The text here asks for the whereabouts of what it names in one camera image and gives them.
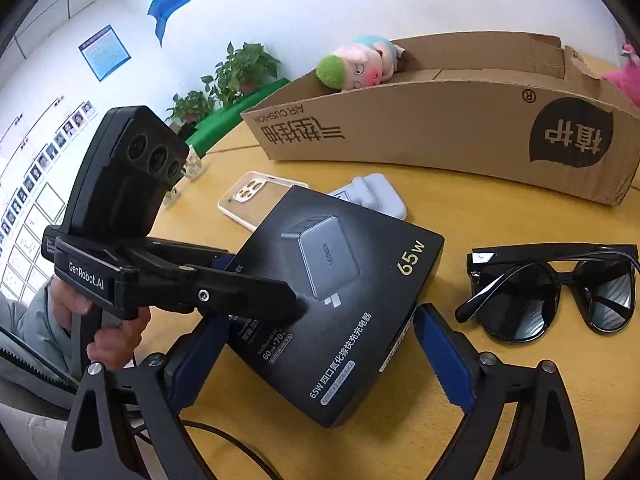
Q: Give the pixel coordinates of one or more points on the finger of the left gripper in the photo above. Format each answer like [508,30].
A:
[182,254]
[184,289]

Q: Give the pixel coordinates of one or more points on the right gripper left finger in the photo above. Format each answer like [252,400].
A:
[99,442]

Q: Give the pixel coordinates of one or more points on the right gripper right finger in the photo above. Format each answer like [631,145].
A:
[543,442]

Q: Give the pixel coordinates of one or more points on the clear white phone case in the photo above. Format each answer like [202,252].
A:
[250,200]

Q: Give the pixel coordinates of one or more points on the black sunglasses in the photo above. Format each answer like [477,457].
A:
[516,289]

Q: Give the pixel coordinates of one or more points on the black charger box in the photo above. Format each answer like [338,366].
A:
[358,275]

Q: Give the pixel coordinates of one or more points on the light blue phone stand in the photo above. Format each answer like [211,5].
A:
[373,192]

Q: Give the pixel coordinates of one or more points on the person's left hand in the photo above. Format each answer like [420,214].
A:
[112,346]

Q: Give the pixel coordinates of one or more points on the small potted green plant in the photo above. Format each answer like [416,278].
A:
[192,107]

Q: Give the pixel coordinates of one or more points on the green table cloth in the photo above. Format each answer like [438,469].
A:
[214,127]

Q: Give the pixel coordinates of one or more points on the large potted green plant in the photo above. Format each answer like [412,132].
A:
[244,70]

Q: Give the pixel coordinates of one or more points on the pig plush toy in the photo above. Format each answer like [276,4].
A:
[366,62]

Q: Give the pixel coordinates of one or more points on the brown cardboard box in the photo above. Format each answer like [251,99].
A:
[511,105]

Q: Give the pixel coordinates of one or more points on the pink plush toy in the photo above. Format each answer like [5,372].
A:
[628,78]

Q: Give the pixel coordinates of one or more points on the blue framed wall notice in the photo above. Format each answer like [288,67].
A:
[104,52]

